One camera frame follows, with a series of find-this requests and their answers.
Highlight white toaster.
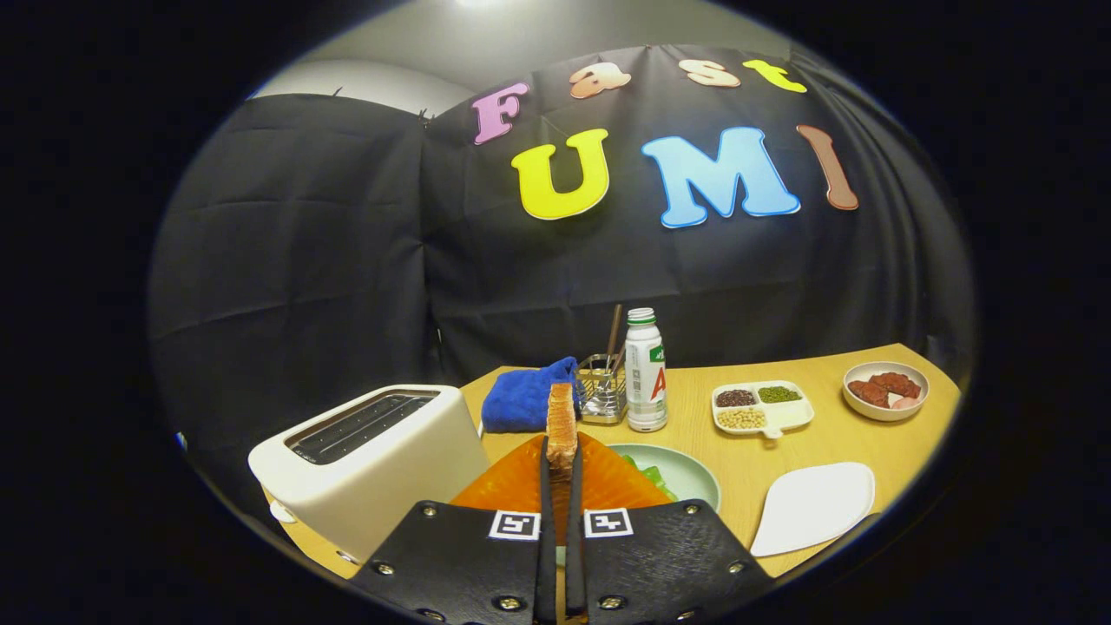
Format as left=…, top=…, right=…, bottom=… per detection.
left=247, top=385, right=490, bottom=565

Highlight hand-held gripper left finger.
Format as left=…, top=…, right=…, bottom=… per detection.
left=345, top=434, right=558, bottom=625

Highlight black backdrop cloth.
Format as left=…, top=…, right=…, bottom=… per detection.
left=148, top=43, right=977, bottom=513

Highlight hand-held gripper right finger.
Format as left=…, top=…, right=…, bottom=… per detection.
left=564, top=431, right=775, bottom=625

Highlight white drink bottle green cap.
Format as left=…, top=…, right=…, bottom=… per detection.
left=625, top=307, right=668, bottom=432

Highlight metal wire utensil holder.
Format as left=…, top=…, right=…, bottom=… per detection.
left=576, top=353, right=628, bottom=425

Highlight pale green round plate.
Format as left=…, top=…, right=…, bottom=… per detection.
left=608, top=444, right=721, bottom=513

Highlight white divided dish with beans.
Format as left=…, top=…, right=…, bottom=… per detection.
left=712, top=380, right=815, bottom=439

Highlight green lettuce leaf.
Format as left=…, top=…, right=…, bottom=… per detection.
left=621, top=454, right=679, bottom=503

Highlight blue cloth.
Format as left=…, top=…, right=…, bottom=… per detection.
left=482, top=357, right=581, bottom=433

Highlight toasted bread slice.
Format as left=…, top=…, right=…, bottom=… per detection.
left=547, top=383, right=579, bottom=483

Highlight white square plate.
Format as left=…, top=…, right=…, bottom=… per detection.
left=750, top=462, right=876, bottom=557

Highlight white round bowl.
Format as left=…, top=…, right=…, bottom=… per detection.
left=843, top=361, right=930, bottom=423

